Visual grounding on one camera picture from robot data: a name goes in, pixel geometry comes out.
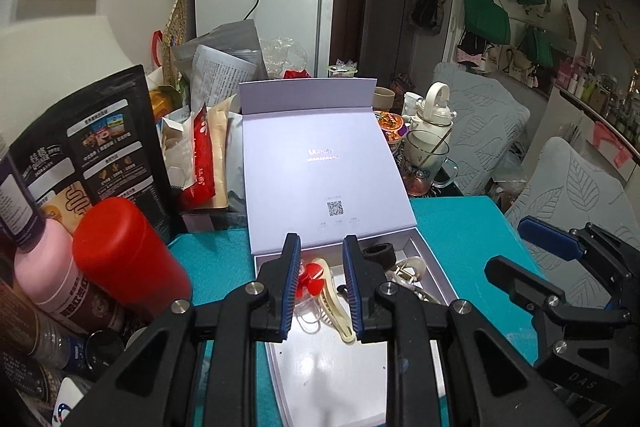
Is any grey leaf cushion chair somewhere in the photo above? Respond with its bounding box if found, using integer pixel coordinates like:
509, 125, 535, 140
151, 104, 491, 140
505, 137, 640, 298
432, 62, 531, 198

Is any white carton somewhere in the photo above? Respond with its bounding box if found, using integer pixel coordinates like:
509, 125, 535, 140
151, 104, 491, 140
160, 112, 197, 188

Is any brown label clear jar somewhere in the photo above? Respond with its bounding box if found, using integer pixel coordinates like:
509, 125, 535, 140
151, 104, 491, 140
0, 277, 71, 368

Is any red bow hair clip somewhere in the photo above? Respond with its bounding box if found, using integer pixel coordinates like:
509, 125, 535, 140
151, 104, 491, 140
292, 257, 327, 299

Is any clear plastic wrapper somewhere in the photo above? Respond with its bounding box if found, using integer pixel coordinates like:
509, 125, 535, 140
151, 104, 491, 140
260, 36, 308, 78

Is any woven round mat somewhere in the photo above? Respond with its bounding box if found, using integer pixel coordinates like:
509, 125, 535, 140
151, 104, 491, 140
161, 0, 189, 88

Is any black band roll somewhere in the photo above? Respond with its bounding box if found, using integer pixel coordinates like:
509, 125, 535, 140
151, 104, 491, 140
361, 243, 397, 269

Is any beige snack packet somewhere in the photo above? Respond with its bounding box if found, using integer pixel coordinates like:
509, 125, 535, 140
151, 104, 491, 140
207, 94, 242, 210

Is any instant noodle cup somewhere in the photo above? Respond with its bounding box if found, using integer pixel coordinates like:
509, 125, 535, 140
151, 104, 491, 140
375, 109, 406, 154

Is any glass mug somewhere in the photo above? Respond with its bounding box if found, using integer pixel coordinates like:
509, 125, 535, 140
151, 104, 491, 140
400, 129, 459, 198

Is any grey pouch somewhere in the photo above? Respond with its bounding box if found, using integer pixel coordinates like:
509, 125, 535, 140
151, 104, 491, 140
170, 19, 268, 82

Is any teal bubble mat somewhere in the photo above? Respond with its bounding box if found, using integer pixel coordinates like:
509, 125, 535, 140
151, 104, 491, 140
167, 196, 546, 427

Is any white printed paper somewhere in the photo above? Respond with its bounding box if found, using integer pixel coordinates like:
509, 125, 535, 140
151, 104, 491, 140
190, 44, 257, 112

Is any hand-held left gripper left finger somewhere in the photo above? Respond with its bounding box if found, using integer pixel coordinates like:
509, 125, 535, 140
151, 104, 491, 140
62, 233, 302, 427

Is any pink lidded canister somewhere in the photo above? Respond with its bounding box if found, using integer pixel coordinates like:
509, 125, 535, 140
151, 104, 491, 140
14, 219, 126, 333

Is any marbled claw hair clip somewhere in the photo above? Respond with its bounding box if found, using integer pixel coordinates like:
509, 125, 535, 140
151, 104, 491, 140
384, 256, 442, 306

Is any black printed pouch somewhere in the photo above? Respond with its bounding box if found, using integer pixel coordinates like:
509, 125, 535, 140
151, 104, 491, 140
9, 64, 173, 248

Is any white fridge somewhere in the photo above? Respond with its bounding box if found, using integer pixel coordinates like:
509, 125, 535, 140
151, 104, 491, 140
194, 0, 335, 78

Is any clear hair clip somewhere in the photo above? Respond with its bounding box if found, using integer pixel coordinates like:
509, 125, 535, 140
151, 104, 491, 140
294, 296, 332, 334

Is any row of bottles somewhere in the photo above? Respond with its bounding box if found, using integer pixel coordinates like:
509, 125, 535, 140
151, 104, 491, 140
555, 52, 640, 142

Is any red bottle cap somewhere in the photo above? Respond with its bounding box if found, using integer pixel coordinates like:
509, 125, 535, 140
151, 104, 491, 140
72, 197, 193, 323

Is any red snack packet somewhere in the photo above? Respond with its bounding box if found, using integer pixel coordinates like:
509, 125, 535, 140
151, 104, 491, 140
180, 107, 217, 210

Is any dark blue label jar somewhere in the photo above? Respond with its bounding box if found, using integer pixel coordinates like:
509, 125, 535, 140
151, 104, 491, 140
0, 132, 48, 253

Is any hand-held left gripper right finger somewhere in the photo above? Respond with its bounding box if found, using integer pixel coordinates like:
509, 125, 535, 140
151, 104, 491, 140
341, 234, 556, 427

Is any lavender cardboard box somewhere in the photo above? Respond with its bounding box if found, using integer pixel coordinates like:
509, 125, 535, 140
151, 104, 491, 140
237, 78, 460, 427

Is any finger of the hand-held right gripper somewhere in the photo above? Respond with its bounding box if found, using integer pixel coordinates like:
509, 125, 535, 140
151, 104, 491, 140
484, 256, 632, 360
517, 215, 640, 310

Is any small black jar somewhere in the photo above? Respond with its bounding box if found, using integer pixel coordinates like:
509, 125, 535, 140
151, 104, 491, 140
85, 327, 127, 378

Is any dark brown door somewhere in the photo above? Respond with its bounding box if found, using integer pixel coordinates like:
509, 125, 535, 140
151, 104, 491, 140
315, 0, 369, 78

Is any cream hair clip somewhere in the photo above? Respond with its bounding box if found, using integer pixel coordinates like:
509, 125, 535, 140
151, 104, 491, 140
312, 257, 357, 345

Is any white handled bottle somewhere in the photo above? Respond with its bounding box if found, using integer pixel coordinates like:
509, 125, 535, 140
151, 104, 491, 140
410, 82, 458, 140

